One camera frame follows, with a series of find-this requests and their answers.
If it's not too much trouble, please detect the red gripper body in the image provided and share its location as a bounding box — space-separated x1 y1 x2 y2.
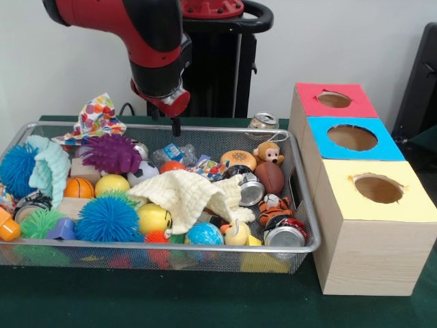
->
131 78 191 118

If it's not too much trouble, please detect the crushed clear plastic bottle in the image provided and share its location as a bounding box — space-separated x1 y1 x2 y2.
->
150 143 197 168

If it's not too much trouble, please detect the colourful dotted cloth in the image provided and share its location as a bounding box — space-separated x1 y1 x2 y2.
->
51 92 128 146

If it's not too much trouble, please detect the cream fluffy cloth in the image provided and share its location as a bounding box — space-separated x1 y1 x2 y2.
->
126 169 256 236

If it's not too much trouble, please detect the silver soda can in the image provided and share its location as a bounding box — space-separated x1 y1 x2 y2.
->
247 111 280 130

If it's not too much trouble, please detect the blue stringy rubber ball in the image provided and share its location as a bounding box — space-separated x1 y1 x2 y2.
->
0 143 38 199
74 195 143 243

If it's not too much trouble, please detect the light teal cloth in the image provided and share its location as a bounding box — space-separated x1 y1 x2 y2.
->
26 135 72 211

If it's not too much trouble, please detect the wooden box with three holes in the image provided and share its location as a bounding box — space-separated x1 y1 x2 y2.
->
288 83 437 297

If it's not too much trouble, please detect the purple spiky ball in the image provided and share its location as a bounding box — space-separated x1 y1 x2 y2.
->
79 133 143 175

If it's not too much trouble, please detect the toy hamburger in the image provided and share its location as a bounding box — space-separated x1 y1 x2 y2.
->
220 150 257 172

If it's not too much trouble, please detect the brown monkey plush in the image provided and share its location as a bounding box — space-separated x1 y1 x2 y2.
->
253 141 286 167

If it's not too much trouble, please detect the brown toy football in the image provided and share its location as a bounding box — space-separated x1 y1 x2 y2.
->
254 162 286 195

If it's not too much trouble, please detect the orange tiger plush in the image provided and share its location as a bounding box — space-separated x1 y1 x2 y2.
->
257 193 294 226

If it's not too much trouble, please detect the dark green tablecloth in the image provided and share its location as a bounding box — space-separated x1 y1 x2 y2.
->
0 115 437 328
409 124 437 146

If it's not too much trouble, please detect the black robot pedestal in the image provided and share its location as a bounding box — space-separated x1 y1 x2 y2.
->
146 0 274 119

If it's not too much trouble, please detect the silver wire mesh bin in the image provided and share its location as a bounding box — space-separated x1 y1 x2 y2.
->
0 122 324 274

